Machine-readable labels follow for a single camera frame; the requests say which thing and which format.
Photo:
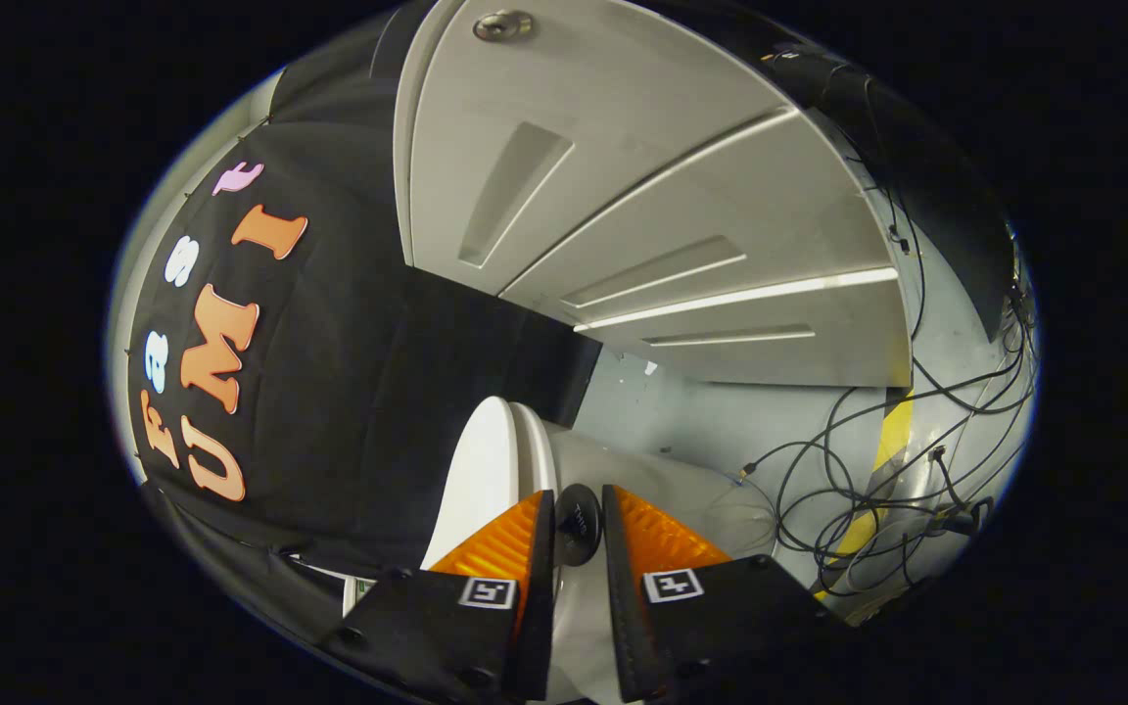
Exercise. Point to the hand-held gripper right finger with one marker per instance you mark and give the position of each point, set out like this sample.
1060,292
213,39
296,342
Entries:
623,607

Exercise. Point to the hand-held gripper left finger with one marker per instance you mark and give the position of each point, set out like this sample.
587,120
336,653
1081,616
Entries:
535,607

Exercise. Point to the black toilet lid pull tab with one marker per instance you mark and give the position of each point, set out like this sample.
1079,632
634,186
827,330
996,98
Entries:
579,519

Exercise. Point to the black backdrop cloth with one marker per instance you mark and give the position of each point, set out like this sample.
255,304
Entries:
349,392

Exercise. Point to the yellow black hazard tape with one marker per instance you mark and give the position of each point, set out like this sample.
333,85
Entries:
897,431

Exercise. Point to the white drawer cabinet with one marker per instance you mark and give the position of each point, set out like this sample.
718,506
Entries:
681,196

